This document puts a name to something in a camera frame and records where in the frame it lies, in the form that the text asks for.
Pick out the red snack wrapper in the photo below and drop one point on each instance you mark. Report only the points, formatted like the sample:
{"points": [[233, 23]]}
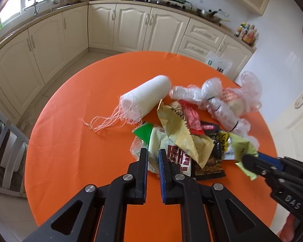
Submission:
{"points": [[192, 117]]}

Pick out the orange round tablecloth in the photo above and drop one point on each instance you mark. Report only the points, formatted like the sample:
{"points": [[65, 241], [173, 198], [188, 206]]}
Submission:
{"points": [[64, 155]]}

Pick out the bubble wrap bundle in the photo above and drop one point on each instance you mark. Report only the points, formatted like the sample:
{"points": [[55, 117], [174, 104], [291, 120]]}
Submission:
{"points": [[209, 97]]}

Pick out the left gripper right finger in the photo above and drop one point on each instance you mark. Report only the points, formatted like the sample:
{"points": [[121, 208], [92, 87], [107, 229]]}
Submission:
{"points": [[177, 188]]}

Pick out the black snack packet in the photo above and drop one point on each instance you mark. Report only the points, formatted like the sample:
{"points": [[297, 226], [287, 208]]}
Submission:
{"points": [[212, 169]]}

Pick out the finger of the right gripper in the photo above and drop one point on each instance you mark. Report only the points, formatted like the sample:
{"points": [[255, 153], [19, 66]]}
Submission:
{"points": [[272, 160], [259, 167]]}

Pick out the wooden slat chair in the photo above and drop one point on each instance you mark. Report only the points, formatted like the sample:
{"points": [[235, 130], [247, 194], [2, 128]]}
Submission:
{"points": [[13, 149]]}

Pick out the cream kitchen cabinets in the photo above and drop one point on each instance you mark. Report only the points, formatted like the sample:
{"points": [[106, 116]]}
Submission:
{"points": [[37, 52]]}

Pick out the yellow snack wrapper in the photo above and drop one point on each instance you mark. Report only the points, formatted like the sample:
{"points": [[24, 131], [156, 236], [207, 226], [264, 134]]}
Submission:
{"points": [[172, 118]]}

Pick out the white rice bag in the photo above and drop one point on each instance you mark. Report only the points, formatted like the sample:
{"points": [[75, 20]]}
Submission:
{"points": [[219, 64]]}

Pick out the condiment bottles group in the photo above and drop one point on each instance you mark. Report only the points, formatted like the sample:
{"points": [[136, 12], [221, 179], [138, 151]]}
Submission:
{"points": [[247, 33]]}

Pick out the light green snack bag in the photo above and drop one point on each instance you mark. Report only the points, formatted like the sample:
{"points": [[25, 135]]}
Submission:
{"points": [[248, 145]]}

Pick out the white panel door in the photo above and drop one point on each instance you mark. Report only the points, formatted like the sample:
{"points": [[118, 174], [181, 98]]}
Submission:
{"points": [[287, 133]]}

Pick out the white red snack bag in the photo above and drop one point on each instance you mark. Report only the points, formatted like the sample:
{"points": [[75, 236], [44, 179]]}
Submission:
{"points": [[154, 138]]}

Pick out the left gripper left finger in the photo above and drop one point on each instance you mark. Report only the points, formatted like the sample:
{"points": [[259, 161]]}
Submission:
{"points": [[112, 200]]}

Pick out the sink faucet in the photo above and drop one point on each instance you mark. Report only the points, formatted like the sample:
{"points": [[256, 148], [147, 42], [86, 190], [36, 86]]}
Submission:
{"points": [[36, 8]]}

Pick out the clear bag with bun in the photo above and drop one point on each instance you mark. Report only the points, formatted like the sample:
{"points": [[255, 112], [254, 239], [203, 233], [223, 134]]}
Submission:
{"points": [[245, 99]]}

